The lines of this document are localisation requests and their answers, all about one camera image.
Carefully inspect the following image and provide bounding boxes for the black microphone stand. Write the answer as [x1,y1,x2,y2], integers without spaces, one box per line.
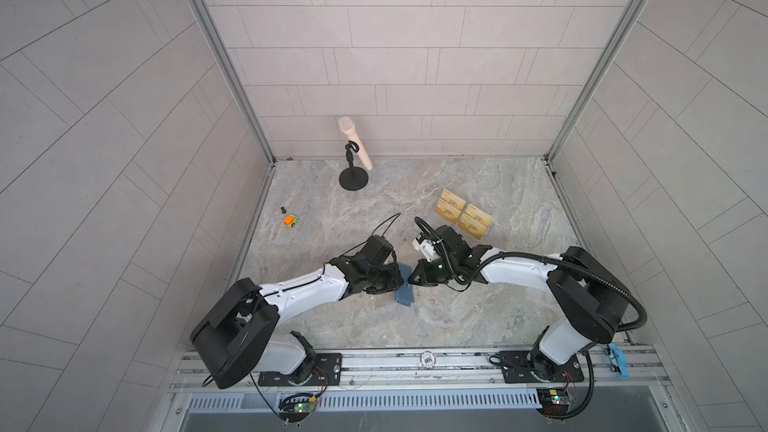
[339,140,369,191]

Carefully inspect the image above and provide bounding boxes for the right green circuit board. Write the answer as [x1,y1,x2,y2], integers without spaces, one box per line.
[536,388,575,417]

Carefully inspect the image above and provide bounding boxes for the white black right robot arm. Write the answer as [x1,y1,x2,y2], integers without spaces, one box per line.
[409,226,630,382]

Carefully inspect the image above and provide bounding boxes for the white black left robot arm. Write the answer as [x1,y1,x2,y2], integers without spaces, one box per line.
[190,235,404,389]

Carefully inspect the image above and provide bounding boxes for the green circuit board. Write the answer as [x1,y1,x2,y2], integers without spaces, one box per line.
[536,388,575,417]
[278,393,320,423]

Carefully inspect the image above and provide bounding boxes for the blue clip on rail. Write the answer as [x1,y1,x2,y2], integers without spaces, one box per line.
[605,344,629,380]

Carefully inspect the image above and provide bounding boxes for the green orange toy truck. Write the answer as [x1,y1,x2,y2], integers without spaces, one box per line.
[283,214,298,227]

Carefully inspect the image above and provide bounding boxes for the black corrugated cable conduit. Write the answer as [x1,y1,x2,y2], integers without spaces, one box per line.
[413,216,649,421]

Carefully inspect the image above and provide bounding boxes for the aluminium mounting rail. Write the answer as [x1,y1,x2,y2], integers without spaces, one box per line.
[167,344,667,397]

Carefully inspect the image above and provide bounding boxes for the cream microphone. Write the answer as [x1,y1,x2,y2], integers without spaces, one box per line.
[338,116,373,171]

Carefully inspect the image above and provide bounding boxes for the clear acrylic card tray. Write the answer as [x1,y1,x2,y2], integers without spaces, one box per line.
[435,189,494,240]

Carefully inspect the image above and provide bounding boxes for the left green circuit board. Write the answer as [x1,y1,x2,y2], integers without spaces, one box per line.
[278,393,320,423]

